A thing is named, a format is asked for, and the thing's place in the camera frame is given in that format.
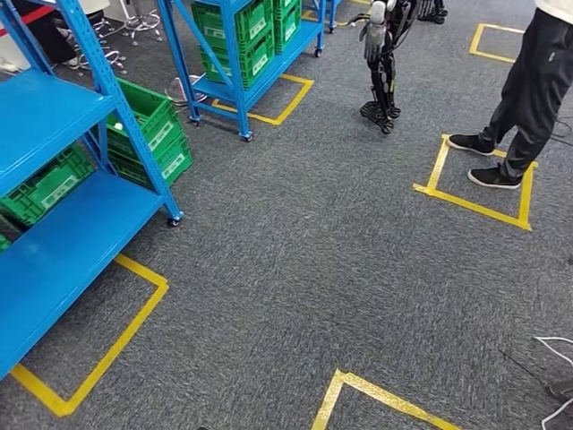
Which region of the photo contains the blue metal shelf rack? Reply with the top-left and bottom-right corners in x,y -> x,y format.
156,0 -> 327,142
0,0 -> 185,381
302,0 -> 343,34

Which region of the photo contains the yellow floor tape outline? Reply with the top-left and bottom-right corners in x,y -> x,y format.
412,133 -> 539,233
210,73 -> 315,127
10,254 -> 170,418
309,367 -> 464,430
468,22 -> 526,65

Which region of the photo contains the green plastic crate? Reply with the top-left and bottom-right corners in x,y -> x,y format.
198,30 -> 275,91
192,0 -> 274,52
273,0 -> 302,25
0,143 -> 96,228
107,133 -> 194,193
274,5 -> 302,56
104,77 -> 185,162

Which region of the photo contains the black and white humanoid robot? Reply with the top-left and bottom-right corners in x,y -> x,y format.
347,0 -> 421,136

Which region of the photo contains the standing person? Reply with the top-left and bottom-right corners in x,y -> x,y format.
447,0 -> 573,191

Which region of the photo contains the seated person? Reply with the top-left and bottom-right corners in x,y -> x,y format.
11,0 -> 111,69

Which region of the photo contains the white floor cable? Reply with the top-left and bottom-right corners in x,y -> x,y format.
533,335 -> 573,430

